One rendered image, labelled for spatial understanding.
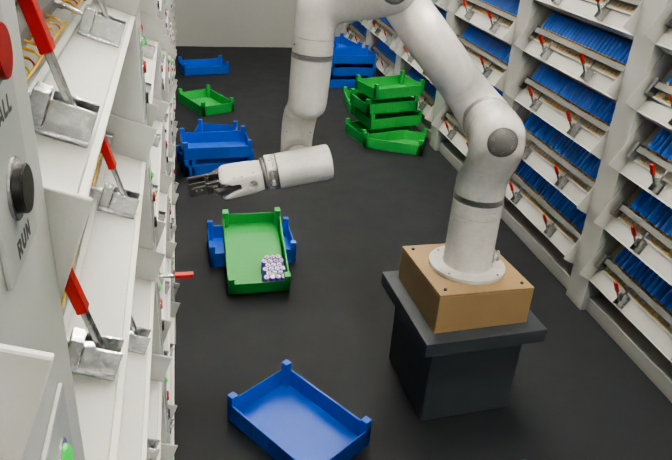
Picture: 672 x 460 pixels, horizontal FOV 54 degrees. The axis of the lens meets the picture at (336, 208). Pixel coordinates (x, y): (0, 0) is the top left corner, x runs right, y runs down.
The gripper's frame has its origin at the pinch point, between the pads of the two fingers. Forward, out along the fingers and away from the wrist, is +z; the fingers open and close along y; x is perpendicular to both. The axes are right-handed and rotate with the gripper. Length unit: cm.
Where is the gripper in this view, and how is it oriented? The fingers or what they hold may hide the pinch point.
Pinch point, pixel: (197, 185)
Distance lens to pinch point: 154.0
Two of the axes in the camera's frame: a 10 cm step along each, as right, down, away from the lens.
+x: -1.0, -8.7, -4.8
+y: -2.1, -4.5, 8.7
